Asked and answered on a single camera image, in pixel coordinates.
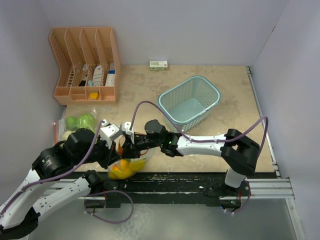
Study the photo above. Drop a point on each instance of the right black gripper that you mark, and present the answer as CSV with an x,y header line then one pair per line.
x,y
130,150

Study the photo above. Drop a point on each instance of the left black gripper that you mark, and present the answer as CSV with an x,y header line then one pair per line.
x,y
110,154

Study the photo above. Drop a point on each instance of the yellow star fruit toy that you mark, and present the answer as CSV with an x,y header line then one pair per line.
x,y
136,165

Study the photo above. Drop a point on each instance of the clear orange-zip bag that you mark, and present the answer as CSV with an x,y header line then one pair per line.
x,y
59,126
146,154

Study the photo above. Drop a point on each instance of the green cabbage toy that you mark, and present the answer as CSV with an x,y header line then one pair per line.
x,y
86,121

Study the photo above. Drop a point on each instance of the light blue plastic basket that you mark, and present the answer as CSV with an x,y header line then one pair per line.
x,y
188,103

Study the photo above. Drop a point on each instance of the orange mango toy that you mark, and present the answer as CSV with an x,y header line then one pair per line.
x,y
120,172

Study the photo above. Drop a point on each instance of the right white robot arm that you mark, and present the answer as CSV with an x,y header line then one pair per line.
x,y
238,151

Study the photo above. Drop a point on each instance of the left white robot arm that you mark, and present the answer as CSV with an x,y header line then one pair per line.
x,y
21,214

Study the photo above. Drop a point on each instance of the yellow block in organizer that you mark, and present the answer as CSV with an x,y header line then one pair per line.
x,y
94,96

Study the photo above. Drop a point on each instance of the small green white box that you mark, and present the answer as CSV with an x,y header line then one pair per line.
x,y
158,65

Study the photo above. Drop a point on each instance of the white blue packet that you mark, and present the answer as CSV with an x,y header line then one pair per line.
x,y
111,76

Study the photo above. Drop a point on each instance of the white patterned packet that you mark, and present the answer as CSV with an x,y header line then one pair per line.
x,y
97,75

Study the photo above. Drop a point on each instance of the black white item in organizer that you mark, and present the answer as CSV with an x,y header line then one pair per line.
x,y
84,76

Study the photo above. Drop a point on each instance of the orange plastic file organizer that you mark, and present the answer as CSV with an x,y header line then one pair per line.
x,y
75,46

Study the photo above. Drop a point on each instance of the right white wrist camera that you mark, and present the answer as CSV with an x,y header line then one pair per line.
x,y
126,128

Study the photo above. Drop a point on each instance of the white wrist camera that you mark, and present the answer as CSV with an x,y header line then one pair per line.
x,y
126,128
109,132

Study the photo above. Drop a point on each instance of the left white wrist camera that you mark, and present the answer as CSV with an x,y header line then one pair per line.
x,y
109,132

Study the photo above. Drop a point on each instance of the black aluminium base frame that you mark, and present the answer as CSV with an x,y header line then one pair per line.
x,y
188,188

